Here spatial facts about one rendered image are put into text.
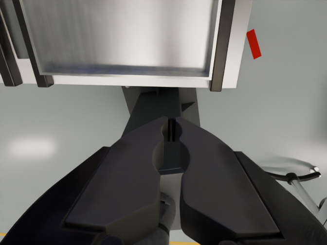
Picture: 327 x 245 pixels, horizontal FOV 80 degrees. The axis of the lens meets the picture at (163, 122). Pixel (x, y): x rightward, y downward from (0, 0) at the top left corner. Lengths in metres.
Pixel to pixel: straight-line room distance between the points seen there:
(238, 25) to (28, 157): 1.79
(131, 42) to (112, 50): 0.03
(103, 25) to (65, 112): 1.22
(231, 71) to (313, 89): 1.22
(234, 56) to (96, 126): 1.25
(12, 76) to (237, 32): 0.36
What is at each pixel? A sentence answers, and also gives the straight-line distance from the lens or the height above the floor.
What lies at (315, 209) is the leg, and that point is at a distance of 1.55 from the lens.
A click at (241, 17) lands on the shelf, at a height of 0.88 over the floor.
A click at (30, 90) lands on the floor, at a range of 1.58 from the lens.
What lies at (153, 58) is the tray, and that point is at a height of 0.88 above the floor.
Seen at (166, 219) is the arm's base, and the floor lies 0.86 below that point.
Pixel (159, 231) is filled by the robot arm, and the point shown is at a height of 0.90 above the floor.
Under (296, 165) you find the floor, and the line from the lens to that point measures 1.82.
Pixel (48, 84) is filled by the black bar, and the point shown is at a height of 0.90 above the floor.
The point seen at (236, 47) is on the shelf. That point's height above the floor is 0.88.
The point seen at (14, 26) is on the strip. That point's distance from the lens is 0.40.
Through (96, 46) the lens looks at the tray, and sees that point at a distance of 0.35.
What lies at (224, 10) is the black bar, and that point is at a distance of 0.31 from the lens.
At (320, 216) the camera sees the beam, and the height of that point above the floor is 0.45.
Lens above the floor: 1.21
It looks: 62 degrees down
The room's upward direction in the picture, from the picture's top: 175 degrees counter-clockwise
